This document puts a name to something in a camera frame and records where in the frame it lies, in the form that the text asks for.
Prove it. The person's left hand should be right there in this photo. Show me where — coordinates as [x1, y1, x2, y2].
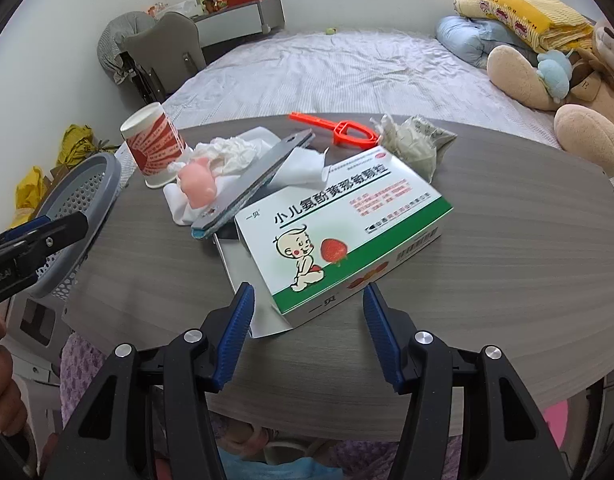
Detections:
[0, 311, 29, 437]

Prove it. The orange plastic tool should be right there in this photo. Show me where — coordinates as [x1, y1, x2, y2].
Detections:
[288, 111, 383, 148]

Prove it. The pink toy figure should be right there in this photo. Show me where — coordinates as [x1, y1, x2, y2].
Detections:
[176, 156, 223, 209]

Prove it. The white cloth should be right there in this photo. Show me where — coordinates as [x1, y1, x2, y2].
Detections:
[163, 126, 330, 226]

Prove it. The red and white paper cup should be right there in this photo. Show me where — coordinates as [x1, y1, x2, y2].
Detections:
[120, 102, 188, 189]

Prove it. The bed with checked sheet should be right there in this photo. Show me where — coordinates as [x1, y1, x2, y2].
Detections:
[162, 27, 614, 186]

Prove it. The crumpled clear plastic bag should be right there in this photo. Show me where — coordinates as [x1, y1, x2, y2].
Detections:
[369, 114, 459, 181]

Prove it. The grey flat metal strip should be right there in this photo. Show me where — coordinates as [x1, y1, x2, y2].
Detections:
[191, 129, 315, 241]

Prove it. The white and green medicine box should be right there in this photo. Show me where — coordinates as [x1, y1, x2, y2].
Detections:
[234, 147, 455, 317]

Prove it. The grey perforated basket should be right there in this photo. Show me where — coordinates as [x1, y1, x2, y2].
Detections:
[31, 152, 123, 301]

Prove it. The brown teddy bear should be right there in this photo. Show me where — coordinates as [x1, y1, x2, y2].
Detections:
[487, 19, 614, 183]

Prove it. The grey cloth on chair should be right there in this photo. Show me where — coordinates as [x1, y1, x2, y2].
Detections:
[97, 11, 155, 86]

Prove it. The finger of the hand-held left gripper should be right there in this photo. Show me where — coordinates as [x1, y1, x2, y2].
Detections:
[0, 211, 90, 262]

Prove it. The crumpled white tissue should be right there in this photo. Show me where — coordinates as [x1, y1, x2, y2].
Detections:
[167, 136, 260, 181]

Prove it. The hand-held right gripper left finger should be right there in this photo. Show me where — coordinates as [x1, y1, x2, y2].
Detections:
[42, 281, 256, 480]

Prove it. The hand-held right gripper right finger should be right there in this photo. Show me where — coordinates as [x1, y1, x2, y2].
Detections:
[363, 283, 570, 480]

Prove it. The small blue plush toy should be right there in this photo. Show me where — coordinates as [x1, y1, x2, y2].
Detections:
[537, 49, 575, 101]

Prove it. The yellow folded blanket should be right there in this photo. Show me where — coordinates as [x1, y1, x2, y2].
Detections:
[454, 0, 595, 53]

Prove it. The yellow plastic bag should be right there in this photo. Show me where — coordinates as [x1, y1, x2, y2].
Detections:
[57, 124, 118, 168]
[10, 167, 53, 226]

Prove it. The grey chair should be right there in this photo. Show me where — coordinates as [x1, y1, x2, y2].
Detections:
[122, 11, 208, 103]

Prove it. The grey desk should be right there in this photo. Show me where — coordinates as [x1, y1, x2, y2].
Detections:
[189, 0, 286, 56]

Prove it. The light blue pillow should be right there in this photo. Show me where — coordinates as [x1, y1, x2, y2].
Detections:
[435, 15, 538, 68]

